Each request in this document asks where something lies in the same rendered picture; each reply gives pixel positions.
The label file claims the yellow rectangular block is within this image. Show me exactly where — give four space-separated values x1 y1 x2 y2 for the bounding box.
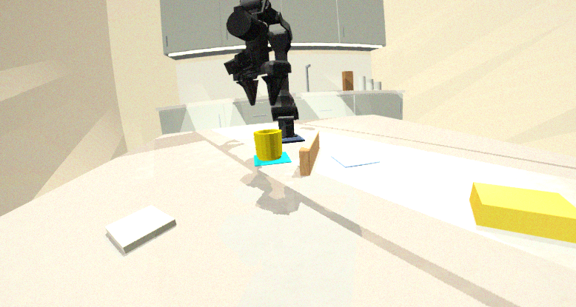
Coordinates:
469 182 576 243

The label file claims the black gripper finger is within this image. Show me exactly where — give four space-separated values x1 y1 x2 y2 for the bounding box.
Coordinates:
261 75 288 106
236 80 258 106

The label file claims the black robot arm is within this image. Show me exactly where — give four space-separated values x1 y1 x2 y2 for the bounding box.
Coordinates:
224 0 299 138

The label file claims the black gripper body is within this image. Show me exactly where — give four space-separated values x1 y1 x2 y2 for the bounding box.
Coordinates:
233 41 292 81

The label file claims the yellow cup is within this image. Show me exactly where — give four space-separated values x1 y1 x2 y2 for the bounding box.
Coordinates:
253 129 282 161

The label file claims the tan wooden bar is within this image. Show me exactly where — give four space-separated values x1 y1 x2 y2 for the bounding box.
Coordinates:
299 130 320 176

